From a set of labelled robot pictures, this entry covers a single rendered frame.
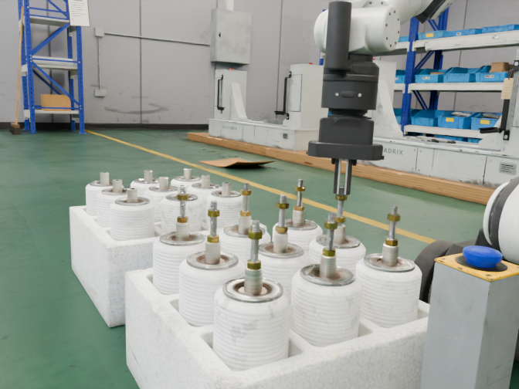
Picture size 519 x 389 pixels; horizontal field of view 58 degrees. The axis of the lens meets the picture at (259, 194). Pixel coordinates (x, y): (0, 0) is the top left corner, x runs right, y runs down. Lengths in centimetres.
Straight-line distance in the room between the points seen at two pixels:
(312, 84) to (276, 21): 429
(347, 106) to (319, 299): 30
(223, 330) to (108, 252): 48
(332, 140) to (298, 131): 323
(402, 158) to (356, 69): 239
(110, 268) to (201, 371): 49
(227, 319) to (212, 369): 6
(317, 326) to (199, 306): 16
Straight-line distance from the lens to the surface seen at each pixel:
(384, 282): 70
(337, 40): 73
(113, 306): 105
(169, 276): 77
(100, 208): 117
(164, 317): 69
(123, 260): 102
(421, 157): 302
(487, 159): 278
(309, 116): 405
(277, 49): 824
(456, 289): 57
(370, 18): 75
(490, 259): 56
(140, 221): 104
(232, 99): 518
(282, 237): 73
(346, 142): 76
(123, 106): 705
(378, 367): 67
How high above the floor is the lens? 48
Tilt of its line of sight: 11 degrees down
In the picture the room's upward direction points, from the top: 2 degrees clockwise
